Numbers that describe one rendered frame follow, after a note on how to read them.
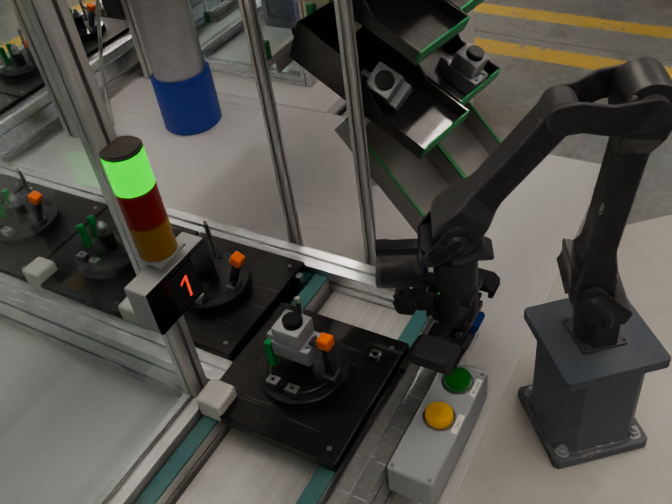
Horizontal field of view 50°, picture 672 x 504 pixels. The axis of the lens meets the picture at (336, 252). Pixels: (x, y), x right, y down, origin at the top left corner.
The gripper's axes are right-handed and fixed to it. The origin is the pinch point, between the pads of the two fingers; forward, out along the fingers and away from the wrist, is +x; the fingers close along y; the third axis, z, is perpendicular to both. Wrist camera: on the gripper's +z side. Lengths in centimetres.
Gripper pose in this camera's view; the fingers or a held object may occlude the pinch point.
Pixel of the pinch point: (456, 341)
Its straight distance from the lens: 104.1
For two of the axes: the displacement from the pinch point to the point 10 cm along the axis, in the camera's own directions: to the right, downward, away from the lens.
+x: 1.2, 7.5, 6.5
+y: -4.8, 6.2, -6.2
